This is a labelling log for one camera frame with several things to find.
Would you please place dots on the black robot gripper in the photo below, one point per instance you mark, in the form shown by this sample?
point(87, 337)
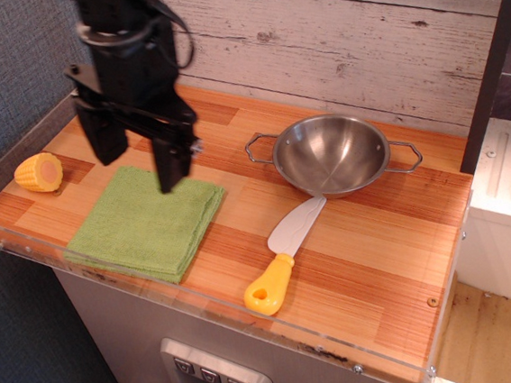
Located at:
point(130, 85)

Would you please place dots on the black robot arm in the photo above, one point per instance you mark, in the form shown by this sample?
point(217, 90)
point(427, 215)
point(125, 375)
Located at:
point(128, 15)

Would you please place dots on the green folded cloth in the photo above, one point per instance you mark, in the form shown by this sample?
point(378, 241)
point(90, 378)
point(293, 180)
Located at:
point(135, 227)

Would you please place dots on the yellow toy corn cob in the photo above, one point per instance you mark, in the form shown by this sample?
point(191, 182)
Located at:
point(40, 173)

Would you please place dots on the clear acrylic front guard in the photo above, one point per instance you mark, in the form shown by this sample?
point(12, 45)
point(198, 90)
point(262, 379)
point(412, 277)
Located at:
point(368, 287)

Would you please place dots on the silver dispenser panel with buttons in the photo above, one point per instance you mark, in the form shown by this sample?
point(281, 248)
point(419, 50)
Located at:
point(187, 364)

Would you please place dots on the yellow handled toy knife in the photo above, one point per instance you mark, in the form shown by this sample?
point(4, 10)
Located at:
point(266, 294)

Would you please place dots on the dark wooden right post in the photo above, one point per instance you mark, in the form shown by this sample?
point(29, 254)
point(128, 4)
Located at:
point(488, 88)

